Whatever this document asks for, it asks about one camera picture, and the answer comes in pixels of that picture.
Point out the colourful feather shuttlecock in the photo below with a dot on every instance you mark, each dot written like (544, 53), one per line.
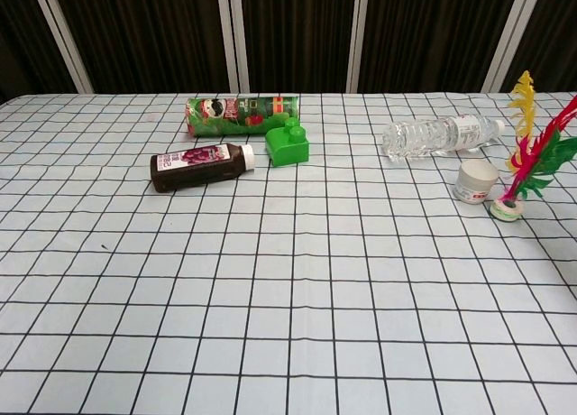
(523, 162)

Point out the green plastic building block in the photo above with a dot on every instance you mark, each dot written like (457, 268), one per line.
(288, 148)

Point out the dark grape juice bottle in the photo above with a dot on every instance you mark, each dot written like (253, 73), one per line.
(198, 167)

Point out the green Pringles can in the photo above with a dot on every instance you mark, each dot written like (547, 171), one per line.
(243, 113)

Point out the white grid-pattern tablecloth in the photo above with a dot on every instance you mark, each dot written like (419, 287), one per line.
(225, 297)

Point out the clear plastic water bottle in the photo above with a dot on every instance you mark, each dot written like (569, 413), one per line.
(433, 134)

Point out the dark folding screen with white frames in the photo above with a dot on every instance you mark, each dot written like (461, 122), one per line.
(297, 36)

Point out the small white jar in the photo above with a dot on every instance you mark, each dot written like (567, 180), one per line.
(474, 182)

